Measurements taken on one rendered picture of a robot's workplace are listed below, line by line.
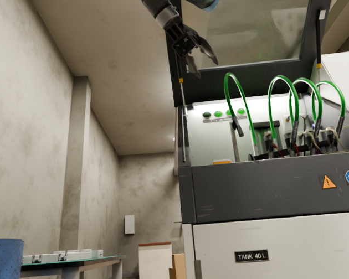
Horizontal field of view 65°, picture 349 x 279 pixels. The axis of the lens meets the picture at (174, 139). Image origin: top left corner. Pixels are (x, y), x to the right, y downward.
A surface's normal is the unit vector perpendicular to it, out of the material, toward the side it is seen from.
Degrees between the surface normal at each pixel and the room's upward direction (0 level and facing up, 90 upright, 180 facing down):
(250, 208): 90
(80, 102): 90
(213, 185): 90
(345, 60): 76
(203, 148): 90
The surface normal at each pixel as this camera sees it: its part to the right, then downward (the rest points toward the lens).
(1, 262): 0.92, -0.21
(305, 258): -0.08, -0.36
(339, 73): -0.10, -0.58
